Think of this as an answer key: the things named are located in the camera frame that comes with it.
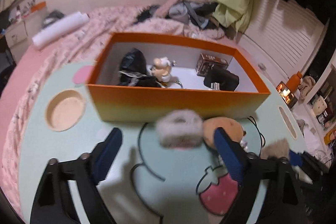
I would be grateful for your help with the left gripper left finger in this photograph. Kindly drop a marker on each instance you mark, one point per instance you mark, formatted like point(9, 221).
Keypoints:
point(53, 202)

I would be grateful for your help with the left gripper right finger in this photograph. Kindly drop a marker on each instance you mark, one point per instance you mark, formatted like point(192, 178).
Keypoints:
point(283, 201)

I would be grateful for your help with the tan furry hair claw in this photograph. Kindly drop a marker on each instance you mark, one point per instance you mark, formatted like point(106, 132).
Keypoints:
point(277, 149)

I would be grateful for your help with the white furry hair claw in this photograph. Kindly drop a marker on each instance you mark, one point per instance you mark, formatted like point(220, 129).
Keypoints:
point(180, 129)

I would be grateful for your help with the black small case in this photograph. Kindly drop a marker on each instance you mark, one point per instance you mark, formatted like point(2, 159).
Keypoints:
point(227, 81)

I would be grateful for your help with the brown card box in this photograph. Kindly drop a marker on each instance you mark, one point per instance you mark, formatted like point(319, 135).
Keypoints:
point(207, 61)

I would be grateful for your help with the cream figurine keychain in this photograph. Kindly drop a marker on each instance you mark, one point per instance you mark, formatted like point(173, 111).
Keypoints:
point(161, 70)

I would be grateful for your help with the smartphone on blue stand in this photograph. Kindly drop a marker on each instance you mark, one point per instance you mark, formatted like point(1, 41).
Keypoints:
point(285, 93)

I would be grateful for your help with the white patterned mug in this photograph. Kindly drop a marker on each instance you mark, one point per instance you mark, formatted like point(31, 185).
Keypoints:
point(319, 106)

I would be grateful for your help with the orange water bottle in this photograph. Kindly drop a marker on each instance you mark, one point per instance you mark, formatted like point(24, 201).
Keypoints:
point(294, 82)

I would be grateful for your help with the orange gradient storage box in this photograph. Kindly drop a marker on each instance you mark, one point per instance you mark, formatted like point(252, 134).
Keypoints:
point(186, 90)

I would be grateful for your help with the pink floral blanket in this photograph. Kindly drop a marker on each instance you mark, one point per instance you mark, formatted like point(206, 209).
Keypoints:
point(35, 67)

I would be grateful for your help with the white drawer cabinet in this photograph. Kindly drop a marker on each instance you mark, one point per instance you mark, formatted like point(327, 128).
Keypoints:
point(19, 33)

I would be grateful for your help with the white foam roll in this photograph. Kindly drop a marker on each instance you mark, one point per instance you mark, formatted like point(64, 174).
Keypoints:
point(61, 27)

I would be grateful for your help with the small orange box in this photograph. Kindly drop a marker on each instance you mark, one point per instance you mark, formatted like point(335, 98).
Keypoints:
point(38, 6)

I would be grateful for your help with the lime green hanging garment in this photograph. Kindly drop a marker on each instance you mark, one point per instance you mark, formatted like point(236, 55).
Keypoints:
point(234, 13)

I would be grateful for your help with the pile of clothes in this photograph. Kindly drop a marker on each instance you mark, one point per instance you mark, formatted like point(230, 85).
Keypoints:
point(196, 12)

